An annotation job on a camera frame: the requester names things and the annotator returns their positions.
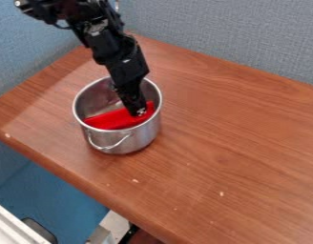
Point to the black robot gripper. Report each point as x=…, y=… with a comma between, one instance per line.
x=120, y=55

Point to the stainless steel pot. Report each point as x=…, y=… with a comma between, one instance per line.
x=97, y=98

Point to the red plastic block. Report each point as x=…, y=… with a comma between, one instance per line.
x=119, y=119

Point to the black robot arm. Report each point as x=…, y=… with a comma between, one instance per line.
x=97, y=27

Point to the white box with black base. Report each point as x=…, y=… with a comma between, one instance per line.
x=22, y=232

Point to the grey table leg bracket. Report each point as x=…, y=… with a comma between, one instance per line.
x=111, y=229

